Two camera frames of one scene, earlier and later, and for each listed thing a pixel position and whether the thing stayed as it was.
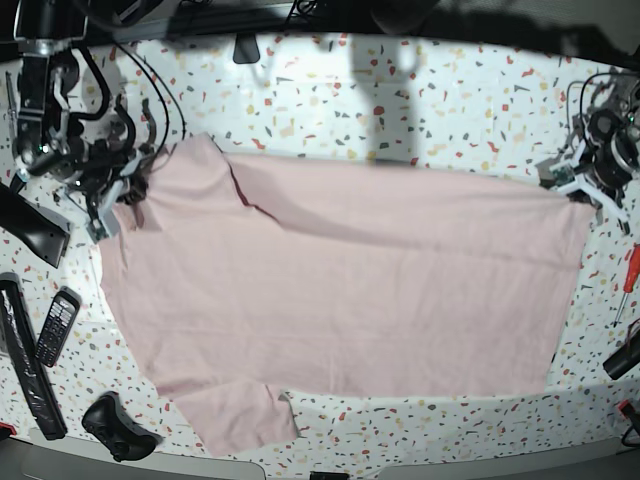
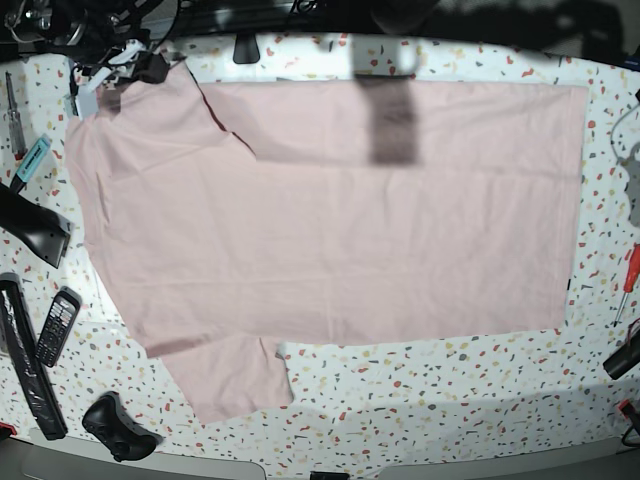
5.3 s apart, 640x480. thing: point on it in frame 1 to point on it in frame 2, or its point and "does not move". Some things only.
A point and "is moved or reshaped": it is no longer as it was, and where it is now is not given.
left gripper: [93, 166] to [94, 36]
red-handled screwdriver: [632, 277] does not move
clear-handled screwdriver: [11, 102] does not move
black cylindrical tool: [623, 359] does not move
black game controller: [110, 422] does not move
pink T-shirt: [236, 278] is moved or reshaped
